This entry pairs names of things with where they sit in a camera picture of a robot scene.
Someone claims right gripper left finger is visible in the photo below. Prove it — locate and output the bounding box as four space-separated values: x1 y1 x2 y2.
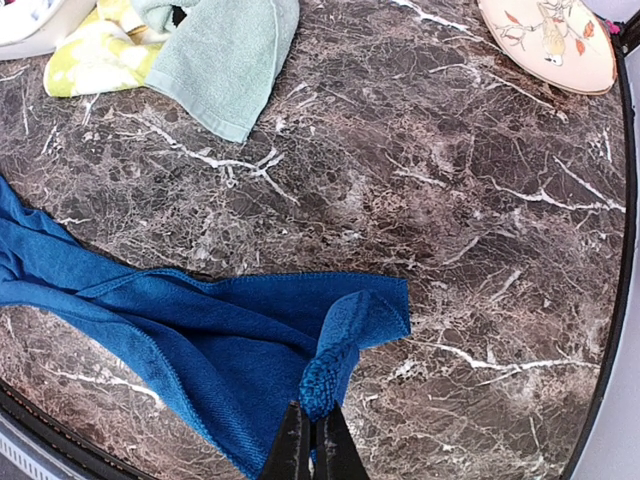
258 402 312 480

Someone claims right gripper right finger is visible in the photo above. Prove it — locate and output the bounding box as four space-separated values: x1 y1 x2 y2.
313 403 370 480

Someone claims blue towel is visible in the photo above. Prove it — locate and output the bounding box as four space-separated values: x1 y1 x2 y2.
1 184 410 479

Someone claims sage green towel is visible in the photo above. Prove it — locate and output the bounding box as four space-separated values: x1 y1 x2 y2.
132 0 300 143

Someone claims yellow-green patterned towel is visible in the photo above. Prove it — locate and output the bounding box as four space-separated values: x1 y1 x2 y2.
43 1 168 98

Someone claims cream bird-pattern plate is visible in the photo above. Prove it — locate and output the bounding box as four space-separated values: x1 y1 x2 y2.
477 0 617 95

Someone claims white plastic basket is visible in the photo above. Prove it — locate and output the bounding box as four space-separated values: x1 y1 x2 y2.
1 0 96 46

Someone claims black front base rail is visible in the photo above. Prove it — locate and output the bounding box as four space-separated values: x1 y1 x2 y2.
0 384 126 480

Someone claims white slotted cable duct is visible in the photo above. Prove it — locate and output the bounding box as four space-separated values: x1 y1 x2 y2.
1 433 59 480

